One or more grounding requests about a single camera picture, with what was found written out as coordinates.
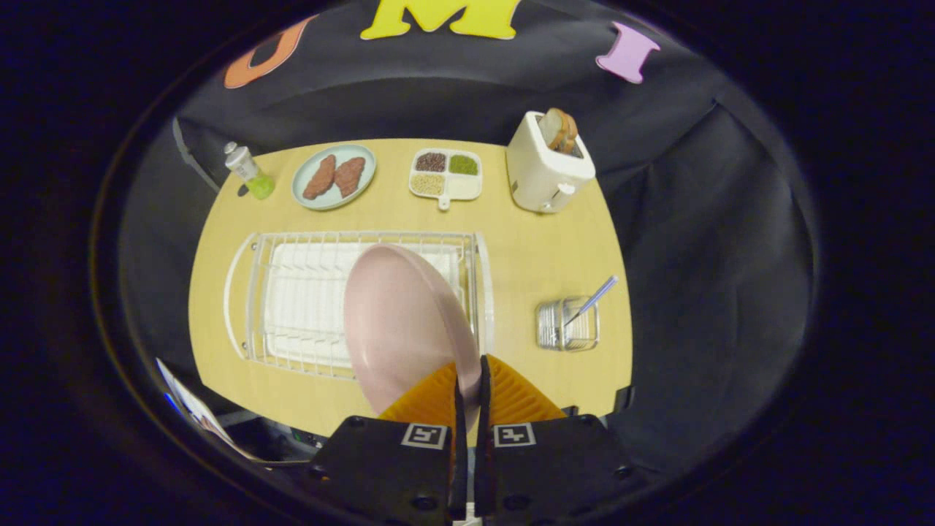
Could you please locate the white divided tray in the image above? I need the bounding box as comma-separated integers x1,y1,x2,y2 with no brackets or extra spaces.
408,148,483,211

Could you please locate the blue checked handle spoon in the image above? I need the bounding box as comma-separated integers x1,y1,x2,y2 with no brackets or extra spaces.
562,275,619,327

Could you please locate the pale green plate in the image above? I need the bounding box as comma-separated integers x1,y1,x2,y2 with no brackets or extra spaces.
291,144,377,211

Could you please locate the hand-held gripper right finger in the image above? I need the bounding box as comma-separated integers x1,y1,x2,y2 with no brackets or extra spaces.
473,354,644,526

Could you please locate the white toaster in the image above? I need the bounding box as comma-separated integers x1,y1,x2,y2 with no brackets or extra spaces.
505,110,597,214

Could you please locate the clear square basket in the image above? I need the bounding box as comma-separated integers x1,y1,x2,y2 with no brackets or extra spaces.
535,296,600,352

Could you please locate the clear bottle with green liquid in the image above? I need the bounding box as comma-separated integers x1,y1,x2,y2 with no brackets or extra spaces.
224,141,277,201

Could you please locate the pink plate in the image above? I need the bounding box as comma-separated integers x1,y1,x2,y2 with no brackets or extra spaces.
343,243,483,417

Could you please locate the white wire dish rack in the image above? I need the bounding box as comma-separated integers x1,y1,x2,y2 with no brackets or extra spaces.
223,230,495,381

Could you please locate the black backdrop cloth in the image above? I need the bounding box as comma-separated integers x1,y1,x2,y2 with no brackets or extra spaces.
117,0,819,483

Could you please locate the brown meat piece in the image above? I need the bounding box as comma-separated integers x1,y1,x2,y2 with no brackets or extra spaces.
334,156,367,198
302,154,337,201

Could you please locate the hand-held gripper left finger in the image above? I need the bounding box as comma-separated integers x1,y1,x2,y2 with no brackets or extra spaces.
303,362,469,526

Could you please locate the white printed sheet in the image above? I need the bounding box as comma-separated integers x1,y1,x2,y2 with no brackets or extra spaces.
156,357,253,461

